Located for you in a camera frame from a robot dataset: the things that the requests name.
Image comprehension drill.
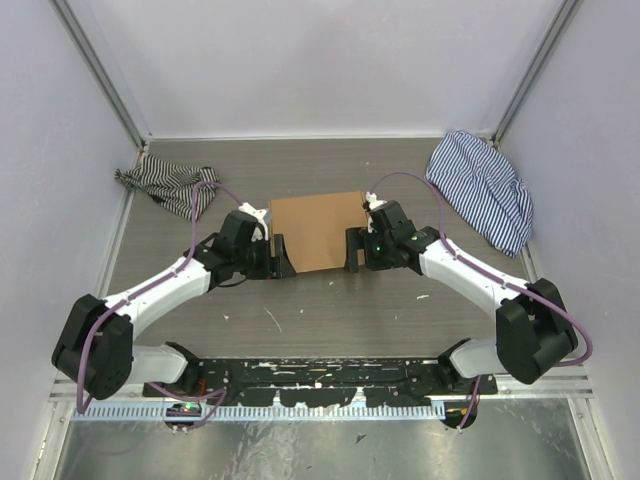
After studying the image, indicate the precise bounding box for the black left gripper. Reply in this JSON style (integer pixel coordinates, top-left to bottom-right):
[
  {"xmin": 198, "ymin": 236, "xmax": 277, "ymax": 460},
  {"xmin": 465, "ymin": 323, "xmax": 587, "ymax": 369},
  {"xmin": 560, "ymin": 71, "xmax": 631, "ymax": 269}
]
[{"xmin": 235, "ymin": 234, "xmax": 297, "ymax": 280}]

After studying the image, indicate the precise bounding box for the brown cardboard box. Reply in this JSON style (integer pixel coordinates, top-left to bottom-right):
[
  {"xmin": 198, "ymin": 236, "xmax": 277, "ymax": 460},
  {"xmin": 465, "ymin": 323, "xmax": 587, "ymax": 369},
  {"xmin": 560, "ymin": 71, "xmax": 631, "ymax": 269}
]
[{"xmin": 269, "ymin": 191, "xmax": 367, "ymax": 273}]

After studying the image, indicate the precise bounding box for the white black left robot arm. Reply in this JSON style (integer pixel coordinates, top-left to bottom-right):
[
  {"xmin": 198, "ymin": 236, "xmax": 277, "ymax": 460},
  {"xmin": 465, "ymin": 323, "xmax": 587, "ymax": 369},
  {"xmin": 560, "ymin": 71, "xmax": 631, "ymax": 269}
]
[{"xmin": 52, "ymin": 203, "xmax": 295, "ymax": 400}]

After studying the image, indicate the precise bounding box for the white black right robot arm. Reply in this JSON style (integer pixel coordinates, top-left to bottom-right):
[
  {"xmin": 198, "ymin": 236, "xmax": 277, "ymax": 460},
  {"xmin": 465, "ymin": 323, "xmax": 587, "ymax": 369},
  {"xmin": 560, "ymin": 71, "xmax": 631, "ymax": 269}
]
[{"xmin": 345, "ymin": 195, "xmax": 579, "ymax": 395}]

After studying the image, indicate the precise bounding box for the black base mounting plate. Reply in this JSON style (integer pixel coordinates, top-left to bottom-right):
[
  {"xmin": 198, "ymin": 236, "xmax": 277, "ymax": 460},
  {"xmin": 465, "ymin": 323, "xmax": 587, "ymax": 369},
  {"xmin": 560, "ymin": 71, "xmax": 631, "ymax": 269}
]
[{"xmin": 158, "ymin": 357, "xmax": 475, "ymax": 408}]

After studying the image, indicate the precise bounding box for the blue white striped cloth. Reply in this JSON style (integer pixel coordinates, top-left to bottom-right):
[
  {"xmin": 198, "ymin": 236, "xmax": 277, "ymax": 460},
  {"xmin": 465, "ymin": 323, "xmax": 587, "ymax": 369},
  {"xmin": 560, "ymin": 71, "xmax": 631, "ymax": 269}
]
[{"xmin": 425, "ymin": 130, "xmax": 534, "ymax": 258}]

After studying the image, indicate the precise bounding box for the black white striped cloth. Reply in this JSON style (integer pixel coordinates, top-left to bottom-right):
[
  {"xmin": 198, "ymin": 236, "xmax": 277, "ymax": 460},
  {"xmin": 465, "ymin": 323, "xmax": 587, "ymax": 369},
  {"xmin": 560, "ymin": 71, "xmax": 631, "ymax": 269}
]
[{"xmin": 114, "ymin": 153, "xmax": 219, "ymax": 221}]

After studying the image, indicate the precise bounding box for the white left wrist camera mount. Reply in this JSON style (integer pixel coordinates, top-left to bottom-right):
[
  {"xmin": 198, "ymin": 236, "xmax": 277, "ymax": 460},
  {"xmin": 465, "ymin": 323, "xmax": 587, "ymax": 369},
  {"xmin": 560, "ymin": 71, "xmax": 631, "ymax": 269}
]
[{"xmin": 238, "ymin": 202, "xmax": 272, "ymax": 242}]

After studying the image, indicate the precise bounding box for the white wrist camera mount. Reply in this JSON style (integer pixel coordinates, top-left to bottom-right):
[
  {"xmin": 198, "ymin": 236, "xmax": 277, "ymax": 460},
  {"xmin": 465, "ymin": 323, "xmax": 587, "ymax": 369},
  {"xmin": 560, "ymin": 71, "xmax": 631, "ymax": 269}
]
[
  {"xmin": 363, "ymin": 192, "xmax": 387, "ymax": 234},
  {"xmin": 238, "ymin": 202, "xmax": 272, "ymax": 242}
]

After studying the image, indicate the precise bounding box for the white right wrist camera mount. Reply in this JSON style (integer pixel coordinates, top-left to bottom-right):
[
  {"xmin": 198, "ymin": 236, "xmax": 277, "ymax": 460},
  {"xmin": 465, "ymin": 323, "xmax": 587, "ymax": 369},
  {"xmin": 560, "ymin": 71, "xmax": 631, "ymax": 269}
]
[{"xmin": 363, "ymin": 192, "xmax": 387, "ymax": 234}]

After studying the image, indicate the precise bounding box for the white slotted cable duct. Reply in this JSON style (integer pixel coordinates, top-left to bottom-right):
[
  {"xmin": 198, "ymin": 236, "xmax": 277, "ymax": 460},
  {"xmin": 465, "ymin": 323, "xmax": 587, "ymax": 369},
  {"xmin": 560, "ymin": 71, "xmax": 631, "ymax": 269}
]
[{"xmin": 73, "ymin": 401, "xmax": 446, "ymax": 422}]

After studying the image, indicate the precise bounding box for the aluminium rail beam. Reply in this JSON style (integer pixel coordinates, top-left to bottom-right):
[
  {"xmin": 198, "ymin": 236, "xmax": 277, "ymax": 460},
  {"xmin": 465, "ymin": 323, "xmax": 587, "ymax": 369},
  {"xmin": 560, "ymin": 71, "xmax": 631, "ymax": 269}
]
[{"xmin": 47, "ymin": 357, "xmax": 595, "ymax": 401}]

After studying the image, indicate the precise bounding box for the left aluminium corner post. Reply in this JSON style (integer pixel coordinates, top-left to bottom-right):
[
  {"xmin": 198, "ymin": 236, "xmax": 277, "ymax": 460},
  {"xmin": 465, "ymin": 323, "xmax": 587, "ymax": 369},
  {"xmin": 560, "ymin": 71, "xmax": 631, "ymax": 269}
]
[{"xmin": 50, "ymin": 0, "xmax": 147, "ymax": 148}]

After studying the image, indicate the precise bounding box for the aluminium corner post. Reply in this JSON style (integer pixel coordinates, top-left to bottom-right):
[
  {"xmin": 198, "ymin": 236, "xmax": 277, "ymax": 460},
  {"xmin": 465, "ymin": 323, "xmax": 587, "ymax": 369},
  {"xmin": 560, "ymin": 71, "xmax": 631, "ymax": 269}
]
[
  {"xmin": 491, "ymin": 0, "xmax": 583, "ymax": 147},
  {"xmin": 50, "ymin": 0, "xmax": 147, "ymax": 148}
]

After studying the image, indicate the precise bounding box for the right aluminium corner post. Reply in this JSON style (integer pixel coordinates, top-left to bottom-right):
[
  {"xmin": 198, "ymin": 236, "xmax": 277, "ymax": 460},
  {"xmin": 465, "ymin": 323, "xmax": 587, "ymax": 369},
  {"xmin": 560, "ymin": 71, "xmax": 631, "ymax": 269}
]
[{"xmin": 491, "ymin": 0, "xmax": 583, "ymax": 147}]

